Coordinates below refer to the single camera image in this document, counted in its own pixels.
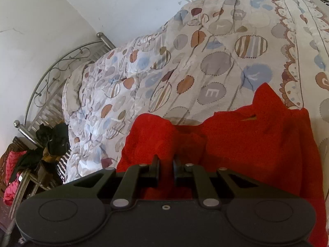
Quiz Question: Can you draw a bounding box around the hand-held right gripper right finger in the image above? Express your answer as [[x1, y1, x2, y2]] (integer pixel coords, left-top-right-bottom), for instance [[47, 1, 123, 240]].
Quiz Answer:
[[173, 157, 261, 209]]

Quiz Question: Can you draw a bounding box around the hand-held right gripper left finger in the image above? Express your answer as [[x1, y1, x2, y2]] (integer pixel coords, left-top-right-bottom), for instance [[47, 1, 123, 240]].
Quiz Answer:
[[65, 154, 161, 209]]

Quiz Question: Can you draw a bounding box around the red garment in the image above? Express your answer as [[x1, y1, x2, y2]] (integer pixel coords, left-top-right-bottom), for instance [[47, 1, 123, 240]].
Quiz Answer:
[[116, 82, 328, 247]]

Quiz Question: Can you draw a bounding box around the dark clothes pile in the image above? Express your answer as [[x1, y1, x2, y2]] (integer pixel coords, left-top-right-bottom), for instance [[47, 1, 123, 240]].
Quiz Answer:
[[15, 122, 70, 176]]

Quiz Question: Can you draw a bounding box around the striped cloth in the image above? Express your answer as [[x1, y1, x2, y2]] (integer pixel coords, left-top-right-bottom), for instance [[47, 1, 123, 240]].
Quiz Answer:
[[56, 149, 74, 184]]

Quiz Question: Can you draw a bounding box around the yellow cloth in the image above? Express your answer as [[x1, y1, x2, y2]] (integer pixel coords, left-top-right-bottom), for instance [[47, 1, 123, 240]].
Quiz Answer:
[[41, 152, 57, 164]]

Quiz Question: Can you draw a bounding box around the dotted patterned blanket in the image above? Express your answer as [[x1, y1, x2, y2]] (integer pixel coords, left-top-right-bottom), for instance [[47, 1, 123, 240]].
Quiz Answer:
[[62, 0, 329, 184]]

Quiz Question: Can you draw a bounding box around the grey pillow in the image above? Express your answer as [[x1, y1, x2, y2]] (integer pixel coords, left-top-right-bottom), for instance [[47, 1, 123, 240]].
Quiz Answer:
[[62, 62, 96, 117]]

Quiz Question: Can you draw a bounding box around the wooden chair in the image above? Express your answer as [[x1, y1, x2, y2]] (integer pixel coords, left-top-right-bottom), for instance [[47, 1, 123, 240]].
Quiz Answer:
[[0, 136, 61, 213]]

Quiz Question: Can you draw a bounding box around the metal bed headboard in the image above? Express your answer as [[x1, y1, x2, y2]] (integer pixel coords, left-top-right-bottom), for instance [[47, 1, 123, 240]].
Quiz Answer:
[[14, 32, 117, 145]]

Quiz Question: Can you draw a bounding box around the pink cloth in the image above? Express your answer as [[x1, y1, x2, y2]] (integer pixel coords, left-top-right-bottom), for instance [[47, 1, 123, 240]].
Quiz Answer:
[[3, 150, 28, 207]]

